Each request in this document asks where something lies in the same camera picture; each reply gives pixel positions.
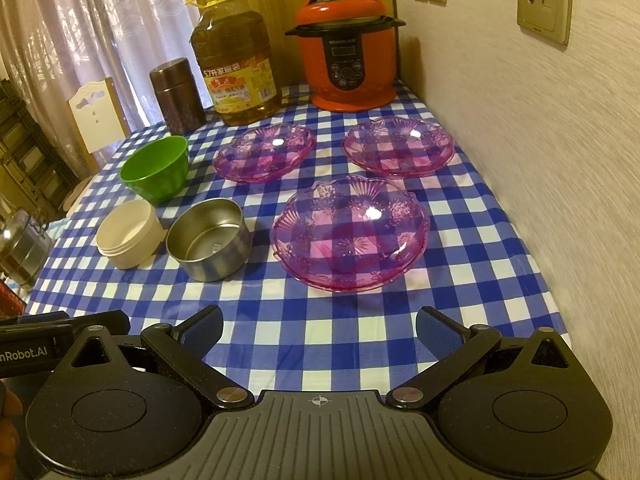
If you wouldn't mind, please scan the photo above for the brown metal canister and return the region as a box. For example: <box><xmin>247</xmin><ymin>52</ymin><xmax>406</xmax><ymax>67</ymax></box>
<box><xmin>150</xmin><ymin>58</ymin><xmax>206</xmax><ymax>136</ymax></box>

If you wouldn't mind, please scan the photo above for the white wooden chair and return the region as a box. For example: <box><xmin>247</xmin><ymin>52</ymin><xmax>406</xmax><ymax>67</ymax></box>
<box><xmin>63</xmin><ymin>77</ymin><xmax>131</xmax><ymax>216</ymax></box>

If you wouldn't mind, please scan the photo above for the blue white checkered tablecloth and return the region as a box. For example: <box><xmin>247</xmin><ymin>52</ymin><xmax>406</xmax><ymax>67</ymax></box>
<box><xmin>27</xmin><ymin>86</ymin><xmax>564</xmax><ymax>392</ymax></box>

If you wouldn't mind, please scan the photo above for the green plastic bowl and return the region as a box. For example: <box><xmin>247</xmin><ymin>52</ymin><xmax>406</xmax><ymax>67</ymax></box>
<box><xmin>118</xmin><ymin>136</ymin><xmax>190</xmax><ymax>205</ymax></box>

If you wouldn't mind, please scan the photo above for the red packaging box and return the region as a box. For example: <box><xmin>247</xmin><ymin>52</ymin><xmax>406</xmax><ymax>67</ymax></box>
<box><xmin>0</xmin><ymin>281</ymin><xmax>25</xmax><ymax>320</ymax></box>

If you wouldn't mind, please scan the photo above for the cream plastic bowl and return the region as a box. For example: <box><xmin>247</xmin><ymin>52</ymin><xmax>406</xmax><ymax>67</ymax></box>
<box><xmin>96</xmin><ymin>200</ymin><xmax>165</xmax><ymax>270</ymax></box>

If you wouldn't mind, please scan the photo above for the person's left hand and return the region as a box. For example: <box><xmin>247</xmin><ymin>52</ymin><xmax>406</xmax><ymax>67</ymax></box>
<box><xmin>0</xmin><ymin>382</ymin><xmax>23</xmax><ymax>480</ymax></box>

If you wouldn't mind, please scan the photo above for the large cooking oil bottle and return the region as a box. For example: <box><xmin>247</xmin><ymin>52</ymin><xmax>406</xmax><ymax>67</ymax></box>
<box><xmin>184</xmin><ymin>0</ymin><xmax>282</xmax><ymax>126</ymax></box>

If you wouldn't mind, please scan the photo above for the stainless steel bowl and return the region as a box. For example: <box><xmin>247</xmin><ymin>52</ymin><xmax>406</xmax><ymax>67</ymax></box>
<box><xmin>165</xmin><ymin>197</ymin><xmax>253</xmax><ymax>283</ymax></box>

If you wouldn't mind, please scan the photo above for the red electric pressure cooker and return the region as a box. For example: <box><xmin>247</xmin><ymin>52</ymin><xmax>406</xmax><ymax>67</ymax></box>
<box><xmin>286</xmin><ymin>0</ymin><xmax>406</xmax><ymax>113</ymax></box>

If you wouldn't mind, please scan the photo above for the dark folding rack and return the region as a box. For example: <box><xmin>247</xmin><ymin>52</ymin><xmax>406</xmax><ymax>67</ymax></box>
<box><xmin>0</xmin><ymin>79</ymin><xmax>79</xmax><ymax>221</ymax></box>

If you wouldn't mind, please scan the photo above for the wall socket plate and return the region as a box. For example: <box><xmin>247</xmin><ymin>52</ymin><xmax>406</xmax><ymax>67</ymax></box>
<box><xmin>516</xmin><ymin>0</ymin><xmax>573</xmax><ymax>46</ymax></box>

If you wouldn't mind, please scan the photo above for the sheer lilac curtain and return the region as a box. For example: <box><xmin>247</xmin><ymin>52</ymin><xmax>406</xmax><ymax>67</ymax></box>
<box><xmin>1</xmin><ymin>0</ymin><xmax>200</xmax><ymax>178</ymax></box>

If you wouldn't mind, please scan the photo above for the steel steamer pot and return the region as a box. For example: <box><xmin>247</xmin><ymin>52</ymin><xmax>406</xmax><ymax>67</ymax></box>
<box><xmin>1</xmin><ymin>208</ymin><xmax>53</xmax><ymax>290</ymax></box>

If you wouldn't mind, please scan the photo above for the purple plate front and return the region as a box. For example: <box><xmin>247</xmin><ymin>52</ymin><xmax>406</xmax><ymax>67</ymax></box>
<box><xmin>270</xmin><ymin>174</ymin><xmax>431</xmax><ymax>292</ymax></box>

